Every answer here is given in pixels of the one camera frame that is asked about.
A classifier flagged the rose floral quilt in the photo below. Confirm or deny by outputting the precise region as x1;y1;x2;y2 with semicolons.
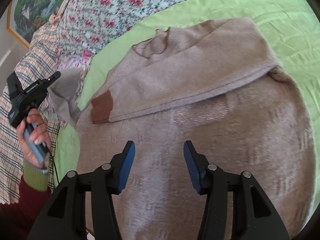
57;0;188;56

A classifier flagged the beige knitted sweater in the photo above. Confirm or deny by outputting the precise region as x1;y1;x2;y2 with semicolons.
75;18;316;239

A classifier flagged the person's left hand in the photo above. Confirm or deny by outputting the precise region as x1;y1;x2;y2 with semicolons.
16;109;51;169

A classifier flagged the black cable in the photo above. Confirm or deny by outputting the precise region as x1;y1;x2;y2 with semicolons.
47;147;61;185

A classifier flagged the light green bed sheet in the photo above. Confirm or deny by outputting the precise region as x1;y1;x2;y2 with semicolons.
53;0;320;181

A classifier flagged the dark red sweater sleeve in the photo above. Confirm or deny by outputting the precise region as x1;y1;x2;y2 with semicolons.
1;160;52;239

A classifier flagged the pink floral small pillow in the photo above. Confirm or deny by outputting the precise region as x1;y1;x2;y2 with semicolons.
40;56;93;128

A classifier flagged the framed landscape painting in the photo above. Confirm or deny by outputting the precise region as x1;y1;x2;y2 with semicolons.
7;0;64;48

